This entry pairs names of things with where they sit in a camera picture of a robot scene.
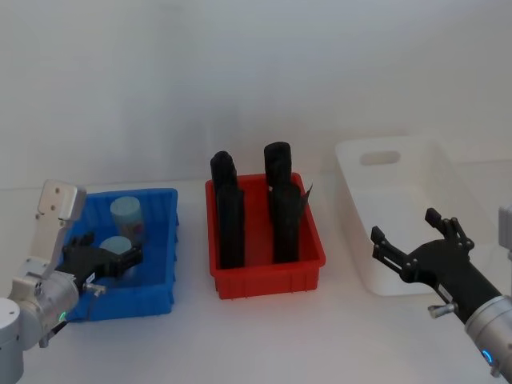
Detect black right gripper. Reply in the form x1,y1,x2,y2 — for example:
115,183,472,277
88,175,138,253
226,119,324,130
370,207,506,325

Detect blue plastic bin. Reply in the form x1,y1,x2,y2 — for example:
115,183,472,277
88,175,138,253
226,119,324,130
66,188,180,323

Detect black trash bag roll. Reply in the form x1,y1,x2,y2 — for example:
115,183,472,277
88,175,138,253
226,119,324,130
215,182,246,270
268,182,315,265
210,150,238,190
263,141,293,190

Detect pale blue printed canister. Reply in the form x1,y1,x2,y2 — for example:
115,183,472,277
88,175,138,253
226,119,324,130
110,196,146,243

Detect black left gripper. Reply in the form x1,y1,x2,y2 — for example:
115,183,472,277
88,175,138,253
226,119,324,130
58,231,145,297

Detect white plastic bin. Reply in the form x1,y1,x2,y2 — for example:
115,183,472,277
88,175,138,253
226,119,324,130
334,135,501,297

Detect red plastic bin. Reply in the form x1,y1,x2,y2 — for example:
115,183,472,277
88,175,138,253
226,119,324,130
205,172,327,300

